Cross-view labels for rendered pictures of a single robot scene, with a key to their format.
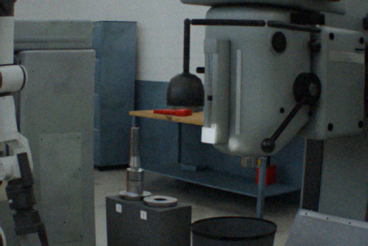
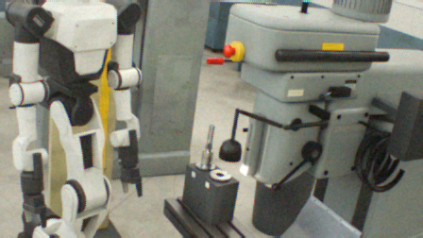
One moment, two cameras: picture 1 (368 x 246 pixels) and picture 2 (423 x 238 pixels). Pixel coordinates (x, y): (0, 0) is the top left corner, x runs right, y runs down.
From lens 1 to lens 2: 0.71 m
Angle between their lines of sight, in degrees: 17
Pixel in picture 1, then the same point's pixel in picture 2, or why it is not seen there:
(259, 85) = (278, 149)
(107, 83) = not seen: outside the picture
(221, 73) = (256, 137)
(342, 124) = (336, 170)
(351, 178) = (346, 191)
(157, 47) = not seen: outside the picture
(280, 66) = (295, 138)
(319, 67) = (325, 136)
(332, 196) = (333, 196)
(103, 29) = not seen: outside the picture
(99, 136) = (216, 25)
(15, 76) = (132, 78)
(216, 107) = (250, 156)
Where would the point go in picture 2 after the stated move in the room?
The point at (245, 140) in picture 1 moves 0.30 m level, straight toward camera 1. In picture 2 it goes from (264, 177) to (246, 219)
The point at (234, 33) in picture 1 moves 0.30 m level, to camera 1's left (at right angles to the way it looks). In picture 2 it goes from (268, 113) to (177, 96)
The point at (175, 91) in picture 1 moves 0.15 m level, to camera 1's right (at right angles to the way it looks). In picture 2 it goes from (224, 152) to (271, 161)
